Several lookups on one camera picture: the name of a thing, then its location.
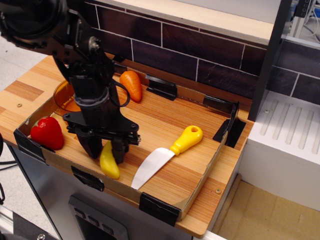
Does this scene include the yellow white toy knife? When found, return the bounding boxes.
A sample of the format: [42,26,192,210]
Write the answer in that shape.
[131,125,204,190]

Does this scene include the grey toy oven panel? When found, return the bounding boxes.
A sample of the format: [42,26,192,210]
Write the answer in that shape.
[68,196,129,240]

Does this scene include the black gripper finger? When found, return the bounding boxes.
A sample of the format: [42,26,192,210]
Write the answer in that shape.
[111,137,129,164]
[75,129,103,159]

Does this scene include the white toy sink drainboard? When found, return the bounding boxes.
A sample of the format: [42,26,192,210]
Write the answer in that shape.
[238,91,320,211]

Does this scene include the yellow toy banana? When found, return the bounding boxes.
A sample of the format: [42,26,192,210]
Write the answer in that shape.
[99,141,120,179]

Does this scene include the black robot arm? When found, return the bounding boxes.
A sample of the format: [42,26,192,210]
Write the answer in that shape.
[0,0,140,164]

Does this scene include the orange transparent plastic pot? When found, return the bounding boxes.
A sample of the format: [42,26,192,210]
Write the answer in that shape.
[53,80,81,116]

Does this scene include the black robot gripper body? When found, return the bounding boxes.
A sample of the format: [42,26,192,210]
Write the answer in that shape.
[62,100,141,145]

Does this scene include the cardboard fence with black tape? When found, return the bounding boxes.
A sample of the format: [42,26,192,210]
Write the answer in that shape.
[12,57,252,235]

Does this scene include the red toy strawberry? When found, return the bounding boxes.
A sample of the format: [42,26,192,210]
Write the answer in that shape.
[30,116,64,150]

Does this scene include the orange toy carrot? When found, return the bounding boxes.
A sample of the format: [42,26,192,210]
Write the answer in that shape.
[119,70,142,102]

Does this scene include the dark grey kitchen frame post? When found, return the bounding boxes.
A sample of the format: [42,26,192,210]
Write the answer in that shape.
[248,0,292,122]

